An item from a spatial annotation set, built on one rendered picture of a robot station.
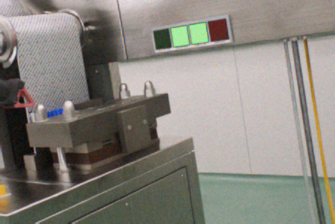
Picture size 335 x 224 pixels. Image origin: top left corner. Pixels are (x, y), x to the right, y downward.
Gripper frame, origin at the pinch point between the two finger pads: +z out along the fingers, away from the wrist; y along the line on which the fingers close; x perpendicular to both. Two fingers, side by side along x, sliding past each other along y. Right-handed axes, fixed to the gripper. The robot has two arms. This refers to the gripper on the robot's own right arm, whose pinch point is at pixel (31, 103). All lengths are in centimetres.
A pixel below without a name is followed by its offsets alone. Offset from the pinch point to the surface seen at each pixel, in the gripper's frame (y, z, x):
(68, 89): 0.3, 11.6, 8.1
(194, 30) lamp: 34.7, 19.7, 25.6
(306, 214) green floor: -20, 233, 11
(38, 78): 0.3, 0.3, 7.4
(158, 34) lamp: 23.0, 19.6, 25.9
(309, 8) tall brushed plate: 66, 20, 27
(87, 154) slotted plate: 18.3, 6.7, -11.7
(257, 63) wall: -66, 237, 117
